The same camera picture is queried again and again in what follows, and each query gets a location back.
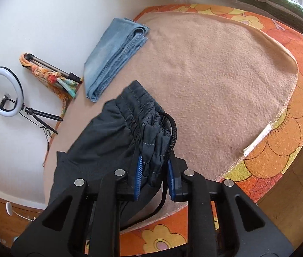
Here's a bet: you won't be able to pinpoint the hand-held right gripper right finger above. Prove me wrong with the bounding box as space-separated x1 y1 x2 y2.
166 157 294 257

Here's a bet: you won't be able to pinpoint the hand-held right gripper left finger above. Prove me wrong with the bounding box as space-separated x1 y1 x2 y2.
11 154 144 257

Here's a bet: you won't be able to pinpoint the dark grey drawstring shorts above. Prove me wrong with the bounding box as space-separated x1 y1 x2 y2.
48 80 178 227

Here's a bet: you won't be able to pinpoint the beige fleece blanket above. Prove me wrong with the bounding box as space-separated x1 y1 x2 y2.
43 11 299 235

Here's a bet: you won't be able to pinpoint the orange floral bed sheet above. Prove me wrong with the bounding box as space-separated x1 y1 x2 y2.
43 3 303 256

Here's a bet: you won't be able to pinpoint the folded light blue jeans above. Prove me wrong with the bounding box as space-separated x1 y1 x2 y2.
83 18 151 103

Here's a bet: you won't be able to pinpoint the metal tripod with floral cloth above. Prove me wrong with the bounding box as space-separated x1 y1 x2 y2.
19 53 83 99

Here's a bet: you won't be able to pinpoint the white cable with plug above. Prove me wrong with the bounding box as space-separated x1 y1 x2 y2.
5 201 38 221

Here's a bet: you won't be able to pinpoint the white ring light on tripod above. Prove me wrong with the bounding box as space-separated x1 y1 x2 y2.
0 67 64 150

